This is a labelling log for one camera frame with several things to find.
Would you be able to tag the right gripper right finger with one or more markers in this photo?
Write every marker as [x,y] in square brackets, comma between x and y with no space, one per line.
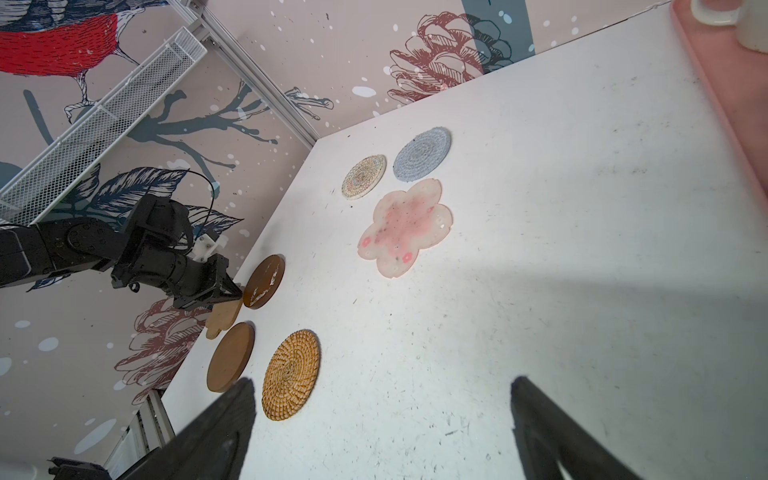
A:
[550,443]

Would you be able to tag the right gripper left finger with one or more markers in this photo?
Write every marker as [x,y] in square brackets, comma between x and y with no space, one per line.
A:
[212,446]

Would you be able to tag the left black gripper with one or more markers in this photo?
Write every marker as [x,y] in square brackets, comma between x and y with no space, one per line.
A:
[159,238]

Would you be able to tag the brown wooden round coaster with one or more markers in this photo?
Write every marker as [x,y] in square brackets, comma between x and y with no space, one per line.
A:
[230,357]

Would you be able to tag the rattan woven round coaster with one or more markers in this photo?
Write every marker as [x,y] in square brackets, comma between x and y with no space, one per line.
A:
[291,375]

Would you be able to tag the dark brown scratched round coaster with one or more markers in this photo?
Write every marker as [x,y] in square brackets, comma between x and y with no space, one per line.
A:
[264,282]

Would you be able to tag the beige woven round coaster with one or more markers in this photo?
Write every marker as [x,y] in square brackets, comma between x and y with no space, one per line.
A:
[363,177]

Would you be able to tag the pink flower resin coaster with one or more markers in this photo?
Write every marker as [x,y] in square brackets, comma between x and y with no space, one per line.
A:
[404,224]

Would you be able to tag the blue woven round coaster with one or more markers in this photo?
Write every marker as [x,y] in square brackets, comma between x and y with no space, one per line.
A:
[422,155]

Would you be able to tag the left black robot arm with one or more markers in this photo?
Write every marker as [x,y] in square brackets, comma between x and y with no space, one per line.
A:
[45,251]

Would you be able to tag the pink rectangular tray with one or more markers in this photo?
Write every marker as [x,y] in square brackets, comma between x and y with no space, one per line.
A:
[736,82]

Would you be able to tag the white mug front right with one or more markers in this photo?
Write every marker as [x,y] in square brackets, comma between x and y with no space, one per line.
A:
[749,19]

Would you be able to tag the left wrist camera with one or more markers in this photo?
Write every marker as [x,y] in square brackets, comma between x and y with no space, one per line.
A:
[205,246]

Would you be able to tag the white mesh wire shelf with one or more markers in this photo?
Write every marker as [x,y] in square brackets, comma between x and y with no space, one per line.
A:
[39,187]

